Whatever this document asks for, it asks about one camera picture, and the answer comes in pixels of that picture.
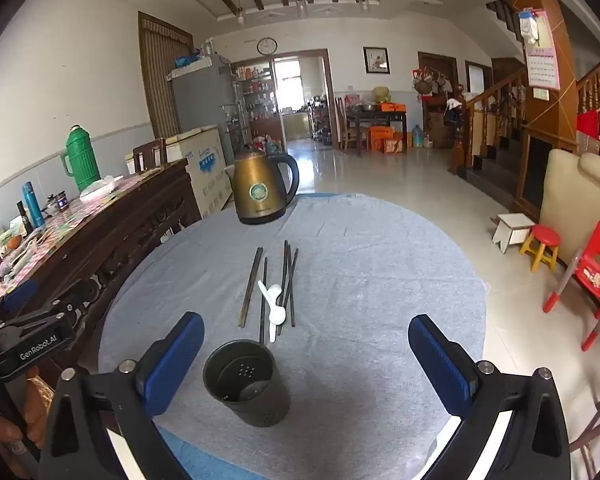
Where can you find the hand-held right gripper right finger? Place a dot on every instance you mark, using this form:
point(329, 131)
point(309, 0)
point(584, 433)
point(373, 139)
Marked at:
point(442, 367)

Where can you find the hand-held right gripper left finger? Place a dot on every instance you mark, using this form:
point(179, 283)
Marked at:
point(172, 365)

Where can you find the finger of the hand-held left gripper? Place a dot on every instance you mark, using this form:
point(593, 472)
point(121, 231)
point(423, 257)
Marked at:
point(22, 294)

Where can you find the dark metal utensil holder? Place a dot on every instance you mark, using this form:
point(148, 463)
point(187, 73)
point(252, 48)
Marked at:
point(260, 405)

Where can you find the white plastic spoon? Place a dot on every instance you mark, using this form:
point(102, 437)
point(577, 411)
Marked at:
point(278, 312)
point(269, 327)

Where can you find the dark chopstick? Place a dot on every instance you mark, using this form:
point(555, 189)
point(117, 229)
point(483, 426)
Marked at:
point(291, 290)
point(294, 265)
point(263, 305)
point(285, 260)

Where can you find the person's left hand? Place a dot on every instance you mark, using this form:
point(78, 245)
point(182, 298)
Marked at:
point(32, 410)

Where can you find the black bottle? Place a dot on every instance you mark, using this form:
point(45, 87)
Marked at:
point(24, 217)

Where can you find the blue bottle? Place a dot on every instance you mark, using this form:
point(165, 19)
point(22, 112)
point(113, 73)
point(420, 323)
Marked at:
point(32, 207)

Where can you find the small glass jar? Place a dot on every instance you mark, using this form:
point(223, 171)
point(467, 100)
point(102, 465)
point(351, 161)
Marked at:
point(61, 202)

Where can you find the white plastic bag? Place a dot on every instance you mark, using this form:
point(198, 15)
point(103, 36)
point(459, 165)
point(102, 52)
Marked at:
point(99, 189)

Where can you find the carved dark wooden sideboard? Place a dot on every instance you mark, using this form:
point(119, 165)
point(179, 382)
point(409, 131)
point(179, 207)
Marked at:
point(130, 220)

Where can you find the green thermos jug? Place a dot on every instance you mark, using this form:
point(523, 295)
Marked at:
point(82, 160)

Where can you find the small white stool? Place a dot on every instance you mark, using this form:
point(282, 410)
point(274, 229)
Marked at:
point(512, 225)

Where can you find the red round stool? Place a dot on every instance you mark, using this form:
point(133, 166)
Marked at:
point(545, 235)

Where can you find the brown wooden chair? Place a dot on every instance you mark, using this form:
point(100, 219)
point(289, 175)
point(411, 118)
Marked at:
point(150, 155)

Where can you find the white chest freezer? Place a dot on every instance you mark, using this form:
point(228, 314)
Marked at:
point(205, 170)

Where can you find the golden electric kettle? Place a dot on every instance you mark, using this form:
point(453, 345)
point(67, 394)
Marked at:
point(260, 185)

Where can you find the beige sofa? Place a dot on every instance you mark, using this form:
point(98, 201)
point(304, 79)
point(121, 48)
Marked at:
point(565, 195)

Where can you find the orange cardboard box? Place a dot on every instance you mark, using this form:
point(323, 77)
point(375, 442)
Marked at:
point(380, 137)
point(395, 146)

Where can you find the blue water jug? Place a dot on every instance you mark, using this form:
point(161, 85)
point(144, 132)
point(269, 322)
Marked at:
point(417, 137)

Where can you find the wooden staircase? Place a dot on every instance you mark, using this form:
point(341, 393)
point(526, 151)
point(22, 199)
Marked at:
point(490, 130)

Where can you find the dark wooden dining table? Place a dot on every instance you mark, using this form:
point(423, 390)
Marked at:
point(375, 116)

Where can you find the grey refrigerator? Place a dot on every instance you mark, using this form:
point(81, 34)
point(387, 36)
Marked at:
point(200, 100)

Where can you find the flat orange box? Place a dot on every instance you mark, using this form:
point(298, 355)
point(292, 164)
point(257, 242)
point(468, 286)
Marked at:
point(392, 107)

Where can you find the glass display shelf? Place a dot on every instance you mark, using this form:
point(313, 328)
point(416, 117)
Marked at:
point(242, 105)

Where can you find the orange wooden pillar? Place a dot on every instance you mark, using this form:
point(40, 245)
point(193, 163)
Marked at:
point(540, 110)

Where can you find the framed wall picture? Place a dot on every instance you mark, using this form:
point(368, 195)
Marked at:
point(376, 60)

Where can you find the pink wall calendar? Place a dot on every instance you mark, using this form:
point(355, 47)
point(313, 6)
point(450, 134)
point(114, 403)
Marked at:
point(542, 60)

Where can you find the round wall clock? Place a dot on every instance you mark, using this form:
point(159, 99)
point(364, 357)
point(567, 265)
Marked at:
point(267, 46)

